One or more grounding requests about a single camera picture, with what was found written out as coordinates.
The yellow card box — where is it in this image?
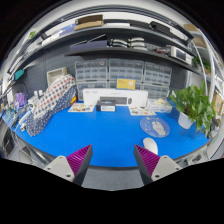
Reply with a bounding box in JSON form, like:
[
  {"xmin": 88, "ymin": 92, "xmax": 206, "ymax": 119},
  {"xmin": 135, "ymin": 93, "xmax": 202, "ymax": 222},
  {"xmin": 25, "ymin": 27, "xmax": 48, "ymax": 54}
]
[{"xmin": 116, "ymin": 78, "xmax": 136, "ymax": 90}]

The patterned fabric cover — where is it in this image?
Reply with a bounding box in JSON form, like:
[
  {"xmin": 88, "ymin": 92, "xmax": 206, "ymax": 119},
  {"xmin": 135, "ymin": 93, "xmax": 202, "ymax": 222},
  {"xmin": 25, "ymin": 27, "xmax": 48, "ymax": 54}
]
[{"xmin": 26, "ymin": 75, "xmax": 77, "ymax": 136}]

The white computer mouse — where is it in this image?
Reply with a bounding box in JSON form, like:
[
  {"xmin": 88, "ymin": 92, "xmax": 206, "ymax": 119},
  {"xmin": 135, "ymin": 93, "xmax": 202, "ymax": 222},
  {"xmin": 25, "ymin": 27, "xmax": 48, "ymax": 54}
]
[{"xmin": 143, "ymin": 138, "xmax": 158, "ymax": 154}]

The white device on shelf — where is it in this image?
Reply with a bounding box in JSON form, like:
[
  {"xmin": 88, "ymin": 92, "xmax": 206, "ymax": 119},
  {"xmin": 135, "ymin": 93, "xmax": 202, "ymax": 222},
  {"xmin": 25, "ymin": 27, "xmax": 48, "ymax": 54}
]
[{"xmin": 170, "ymin": 46, "xmax": 192, "ymax": 65}]

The grey drawer organiser left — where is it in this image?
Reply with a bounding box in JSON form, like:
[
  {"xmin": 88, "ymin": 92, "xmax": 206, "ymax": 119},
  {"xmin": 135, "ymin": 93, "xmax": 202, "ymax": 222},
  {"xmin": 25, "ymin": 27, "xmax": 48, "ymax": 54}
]
[{"xmin": 75, "ymin": 59, "xmax": 108, "ymax": 101}]

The white keyboard box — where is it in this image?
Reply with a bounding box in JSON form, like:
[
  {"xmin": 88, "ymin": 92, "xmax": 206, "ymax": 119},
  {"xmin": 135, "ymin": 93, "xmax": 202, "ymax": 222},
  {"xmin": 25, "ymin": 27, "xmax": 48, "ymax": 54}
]
[{"xmin": 83, "ymin": 88, "xmax": 148, "ymax": 107}]

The cardboard box on shelf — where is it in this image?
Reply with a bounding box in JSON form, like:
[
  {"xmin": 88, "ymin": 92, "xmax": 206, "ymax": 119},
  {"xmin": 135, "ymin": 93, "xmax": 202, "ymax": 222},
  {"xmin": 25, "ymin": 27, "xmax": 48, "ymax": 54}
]
[{"xmin": 74, "ymin": 14, "xmax": 104, "ymax": 31}]

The illustrated card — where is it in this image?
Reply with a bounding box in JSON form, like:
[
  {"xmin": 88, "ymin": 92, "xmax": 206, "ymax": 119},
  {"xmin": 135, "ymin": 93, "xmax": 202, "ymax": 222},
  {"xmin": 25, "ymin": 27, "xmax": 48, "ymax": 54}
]
[
  {"xmin": 129, "ymin": 107, "xmax": 155, "ymax": 116},
  {"xmin": 69, "ymin": 103, "xmax": 94, "ymax": 112}
]

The grey drawer organiser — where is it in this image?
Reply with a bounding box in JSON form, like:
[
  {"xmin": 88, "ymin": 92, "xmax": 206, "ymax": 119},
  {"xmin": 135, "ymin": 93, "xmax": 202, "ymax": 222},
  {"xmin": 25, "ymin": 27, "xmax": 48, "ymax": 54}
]
[
  {"xmin": 143, "ymin": 62, "xmax": 172, "ymax": 99},
  {"xmin": 108, "ymin": 58, "xmax": 144, "ymax": 89},
  {"xmin": 75, "ymin": 59, "xmax": 108, "ymax": 101}
]

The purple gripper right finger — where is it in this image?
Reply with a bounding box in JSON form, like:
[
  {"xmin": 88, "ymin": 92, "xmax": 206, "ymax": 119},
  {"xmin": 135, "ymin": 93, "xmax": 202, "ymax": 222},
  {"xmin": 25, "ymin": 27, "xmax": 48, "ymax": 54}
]
[{"xmin": 134, "ymin": 145, "xmax": 181, "ymax": 185}]

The purple object at left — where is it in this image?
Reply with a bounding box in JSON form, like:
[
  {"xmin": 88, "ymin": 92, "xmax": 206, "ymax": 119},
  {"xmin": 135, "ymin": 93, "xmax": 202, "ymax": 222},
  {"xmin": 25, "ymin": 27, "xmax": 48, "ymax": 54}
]
[{"xmin": 15, "ymin": 92, "xmax": 27, "ymax": 108}]

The illustrated card right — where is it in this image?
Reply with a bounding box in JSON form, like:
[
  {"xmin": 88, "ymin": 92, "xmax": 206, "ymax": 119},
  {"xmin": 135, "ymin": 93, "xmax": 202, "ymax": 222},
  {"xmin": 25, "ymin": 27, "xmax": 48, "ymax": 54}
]
[{"xmin": 129, "ymin": 107, "xmax": 155, "ymax": 116}]

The lower dark wall shelf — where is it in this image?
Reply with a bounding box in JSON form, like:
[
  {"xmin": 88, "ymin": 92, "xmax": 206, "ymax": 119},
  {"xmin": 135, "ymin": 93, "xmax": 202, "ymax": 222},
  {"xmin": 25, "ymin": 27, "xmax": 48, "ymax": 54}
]
[{"xmin": 65, "ymin": 47, "xmax": 200, "ymax": 75}]

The illustrated card left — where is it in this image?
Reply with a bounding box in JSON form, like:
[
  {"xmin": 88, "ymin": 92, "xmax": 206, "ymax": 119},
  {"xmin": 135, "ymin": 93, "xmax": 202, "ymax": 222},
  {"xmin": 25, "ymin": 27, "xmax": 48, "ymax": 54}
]
[{"xmin": 69, "ymin": 103, "xmax": 94, "ymax": 112}]

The upper dark wall shelf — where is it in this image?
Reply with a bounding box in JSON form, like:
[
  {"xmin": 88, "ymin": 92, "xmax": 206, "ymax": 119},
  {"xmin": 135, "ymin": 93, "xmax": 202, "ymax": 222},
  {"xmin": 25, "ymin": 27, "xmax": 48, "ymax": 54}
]
[{"xmin": 7, "ymin": 24, "xmax": 193, "ymax": 76}]

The grey drawer organiser right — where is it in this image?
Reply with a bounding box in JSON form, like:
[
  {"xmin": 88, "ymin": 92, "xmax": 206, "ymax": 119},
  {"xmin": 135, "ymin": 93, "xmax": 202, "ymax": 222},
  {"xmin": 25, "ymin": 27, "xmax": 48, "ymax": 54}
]
[{"xmin": 143, "ymin": 62, "xmax": 172, "ymax": 99}]

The clear plastic container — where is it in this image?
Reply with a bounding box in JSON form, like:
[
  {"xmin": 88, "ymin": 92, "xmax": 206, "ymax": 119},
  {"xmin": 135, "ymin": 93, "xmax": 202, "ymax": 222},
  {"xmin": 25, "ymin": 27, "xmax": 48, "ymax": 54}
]
[{"xmin": 147, "ymin": 98, "xmax": 172, "ymax": 113}]

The white framed box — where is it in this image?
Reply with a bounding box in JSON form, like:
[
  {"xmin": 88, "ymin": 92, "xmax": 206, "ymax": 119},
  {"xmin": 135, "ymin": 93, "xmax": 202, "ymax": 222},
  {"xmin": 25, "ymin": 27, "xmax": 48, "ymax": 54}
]
[{"xmin": 47, "ymin": 67, "xmax": 67, "ymax": 85}]

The grey drawer organiser middle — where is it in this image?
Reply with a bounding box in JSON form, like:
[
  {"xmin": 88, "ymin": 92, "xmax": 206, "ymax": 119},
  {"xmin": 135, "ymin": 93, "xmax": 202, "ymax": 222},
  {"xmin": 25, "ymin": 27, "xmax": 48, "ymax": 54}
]
[{"xmin": 108, "ymin": 58, "xmax": 144, "ymax": 89}]

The dark wall shelf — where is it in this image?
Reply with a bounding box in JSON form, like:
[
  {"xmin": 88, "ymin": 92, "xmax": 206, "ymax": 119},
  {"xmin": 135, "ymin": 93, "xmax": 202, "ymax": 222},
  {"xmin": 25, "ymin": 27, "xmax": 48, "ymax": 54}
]
[
  {"xmin": 65, "ymin": 47, "xmax": 200, "ymax": 75},
  {"xmin": 7, "ymin": 24, "xmax": 193, "ymax": 76}
]

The green potted plant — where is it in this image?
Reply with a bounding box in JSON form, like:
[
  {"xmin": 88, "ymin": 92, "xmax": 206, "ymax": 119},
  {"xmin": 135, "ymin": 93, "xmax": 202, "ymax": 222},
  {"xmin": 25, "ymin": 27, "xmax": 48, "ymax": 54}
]
[{"xmin": 170, "ymin": 81, "xmax": 216, "ymax": 135}]

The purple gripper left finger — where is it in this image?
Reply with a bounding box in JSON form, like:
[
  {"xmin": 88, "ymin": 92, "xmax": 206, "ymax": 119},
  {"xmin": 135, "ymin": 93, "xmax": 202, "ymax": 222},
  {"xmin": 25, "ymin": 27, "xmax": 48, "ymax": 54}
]
[{"xmin": 45, "ymin": 145, "xmax": 93, "ymax": 186}]

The small black box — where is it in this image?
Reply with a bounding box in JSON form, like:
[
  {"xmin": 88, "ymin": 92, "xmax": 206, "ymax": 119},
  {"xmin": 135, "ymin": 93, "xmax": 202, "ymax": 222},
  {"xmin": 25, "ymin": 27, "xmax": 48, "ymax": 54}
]
[{"xmin": 96, "ymin": 100, "xmax": 116, "ymax": 112}]

